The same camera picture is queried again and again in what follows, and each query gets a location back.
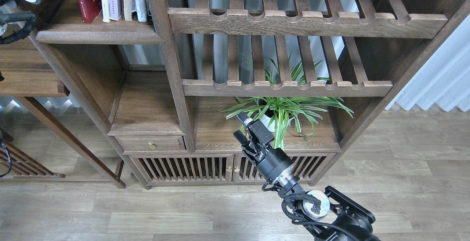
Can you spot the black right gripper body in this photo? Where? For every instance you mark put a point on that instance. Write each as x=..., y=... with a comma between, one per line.
x=274, y=165

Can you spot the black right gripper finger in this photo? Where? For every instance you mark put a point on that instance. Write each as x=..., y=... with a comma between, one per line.
x=258, y=133

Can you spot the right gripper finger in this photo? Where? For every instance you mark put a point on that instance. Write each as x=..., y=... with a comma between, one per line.
x=249, y=143

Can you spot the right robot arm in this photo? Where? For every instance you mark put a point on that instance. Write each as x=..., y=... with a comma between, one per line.
x=328, y=215

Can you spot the white plant pot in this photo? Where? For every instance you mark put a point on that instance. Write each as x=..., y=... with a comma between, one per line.
x=268, y=119

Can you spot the green spider plant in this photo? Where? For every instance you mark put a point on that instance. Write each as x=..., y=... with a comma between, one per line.
x=295, y=106

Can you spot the wooden side table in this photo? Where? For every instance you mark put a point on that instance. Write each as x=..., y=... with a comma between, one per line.
x=29, y=76

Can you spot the brass drawer knob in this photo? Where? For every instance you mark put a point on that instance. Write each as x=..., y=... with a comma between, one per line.
x=151, y=145

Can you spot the dark wooden bookshelf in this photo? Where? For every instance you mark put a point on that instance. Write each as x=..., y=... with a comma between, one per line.
x=156, y=81

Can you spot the white curtain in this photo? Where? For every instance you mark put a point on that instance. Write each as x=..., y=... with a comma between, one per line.
x=444, y=80

